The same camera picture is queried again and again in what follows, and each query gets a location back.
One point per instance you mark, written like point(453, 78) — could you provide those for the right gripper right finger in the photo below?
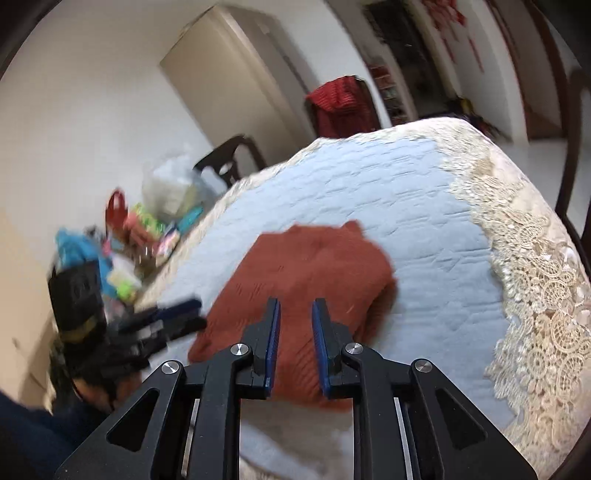
point(410, 421)

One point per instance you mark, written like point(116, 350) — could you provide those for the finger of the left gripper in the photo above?
point(154, 338)
point(130, 325)

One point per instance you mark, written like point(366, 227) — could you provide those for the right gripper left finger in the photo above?
point(183, 422)

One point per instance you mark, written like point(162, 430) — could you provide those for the rust red knit sweater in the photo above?
point(304, 263)

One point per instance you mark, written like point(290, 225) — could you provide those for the person left hand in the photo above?
point(104, 400)

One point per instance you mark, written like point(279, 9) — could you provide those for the green capped baby bottle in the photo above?
point(126, 292)

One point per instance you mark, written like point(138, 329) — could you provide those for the small white cardboard box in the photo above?
point(166, 246)

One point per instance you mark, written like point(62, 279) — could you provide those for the green floral box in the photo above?
point(148, 222)

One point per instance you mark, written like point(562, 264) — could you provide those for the blue thermos jug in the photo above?
point(74, 249)

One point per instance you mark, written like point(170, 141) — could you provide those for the red gift bag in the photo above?
point(116, 213)

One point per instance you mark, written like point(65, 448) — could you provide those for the white plastic bag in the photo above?
point(171, 188)

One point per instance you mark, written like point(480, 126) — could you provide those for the cream lace tablecloth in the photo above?
point(541, 366)

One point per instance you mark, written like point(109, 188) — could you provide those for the dark wooden chair left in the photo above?
point(222, 159)

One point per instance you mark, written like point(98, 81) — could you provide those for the light blue quilted cover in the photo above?
point(372, 227)

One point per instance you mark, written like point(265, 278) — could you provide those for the dark wooden chair with garment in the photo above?
point(341, 108)

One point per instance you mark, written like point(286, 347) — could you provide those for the beige refrigerator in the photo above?
point(237, 73)

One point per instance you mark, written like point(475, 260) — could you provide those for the red checkered garment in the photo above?
point(341, 108)

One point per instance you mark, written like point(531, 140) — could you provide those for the dark wooden chair right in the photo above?
point(579, 83)

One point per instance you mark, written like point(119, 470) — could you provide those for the red Chinese knot decoration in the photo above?
point(444, 15)

